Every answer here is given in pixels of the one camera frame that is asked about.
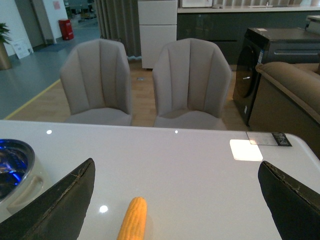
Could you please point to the right beige upholstered chair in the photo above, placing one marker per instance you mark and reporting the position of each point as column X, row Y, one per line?
column 191, row 79

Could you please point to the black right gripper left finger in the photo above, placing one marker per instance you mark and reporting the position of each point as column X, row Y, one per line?
column 58, row 213

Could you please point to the white sign board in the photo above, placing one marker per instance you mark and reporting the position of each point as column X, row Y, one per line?
column 21, row 48

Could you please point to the white drawer cabinet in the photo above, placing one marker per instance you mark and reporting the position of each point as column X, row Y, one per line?
column 157, row 27

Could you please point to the red bin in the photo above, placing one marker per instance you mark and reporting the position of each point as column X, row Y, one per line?
column 66, row 29

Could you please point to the yellow corn cob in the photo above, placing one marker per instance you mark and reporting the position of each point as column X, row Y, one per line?
column 134, row 222

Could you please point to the beige upholstered chair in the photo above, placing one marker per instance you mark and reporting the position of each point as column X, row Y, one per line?
column 96, row 79
column 191, row 79

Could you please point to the green potted plant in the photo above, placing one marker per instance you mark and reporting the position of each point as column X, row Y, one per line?
column 5, row 62

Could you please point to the white electric cooking pot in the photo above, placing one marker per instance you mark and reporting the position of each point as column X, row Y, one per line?
column 22, row 177

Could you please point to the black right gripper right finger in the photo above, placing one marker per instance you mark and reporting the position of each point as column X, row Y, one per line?
column 294, row 207

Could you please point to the dark kitchen counter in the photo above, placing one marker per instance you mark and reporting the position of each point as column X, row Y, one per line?
column 227, row 30

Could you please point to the beige sofa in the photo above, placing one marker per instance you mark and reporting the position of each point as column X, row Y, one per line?
column 288, row 101

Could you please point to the left beige upholstered chair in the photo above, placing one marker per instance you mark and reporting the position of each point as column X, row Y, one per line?
column 96, row 79

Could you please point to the table label sticker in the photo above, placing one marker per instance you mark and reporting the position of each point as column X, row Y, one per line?
column 268, row 138

